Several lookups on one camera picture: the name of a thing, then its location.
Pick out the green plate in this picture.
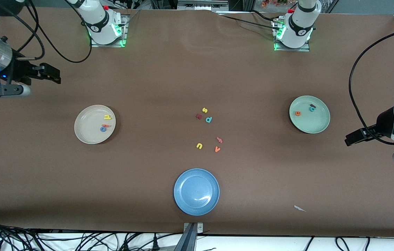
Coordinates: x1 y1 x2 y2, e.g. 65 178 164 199
289 95 331 134

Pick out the metal camera stand post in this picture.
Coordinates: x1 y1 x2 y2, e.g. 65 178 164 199
173 222 204 251

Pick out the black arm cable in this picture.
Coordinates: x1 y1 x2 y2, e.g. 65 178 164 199
14 0 93 64
349 27 394 145

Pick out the blue plate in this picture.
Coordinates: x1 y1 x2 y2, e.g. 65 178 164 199
174 168 220 216

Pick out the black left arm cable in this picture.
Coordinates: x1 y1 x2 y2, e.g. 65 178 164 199
349 27 394 145

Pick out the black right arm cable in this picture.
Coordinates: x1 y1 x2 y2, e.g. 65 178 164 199
14 0 93 64

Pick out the black base cable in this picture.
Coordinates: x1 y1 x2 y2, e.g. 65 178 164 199
217 10 279 30

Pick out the grey metal box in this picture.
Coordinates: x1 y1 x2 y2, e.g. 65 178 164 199
177 0 229 10

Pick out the beige brown plate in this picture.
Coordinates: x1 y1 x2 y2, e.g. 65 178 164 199
74 105 116 145

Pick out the brown paper table cover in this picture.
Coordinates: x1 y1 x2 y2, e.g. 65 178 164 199
0 6 394 238

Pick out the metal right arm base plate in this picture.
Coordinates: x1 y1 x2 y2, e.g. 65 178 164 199
90 14 128 48

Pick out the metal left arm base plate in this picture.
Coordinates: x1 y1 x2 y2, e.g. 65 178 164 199
273 17 311 52

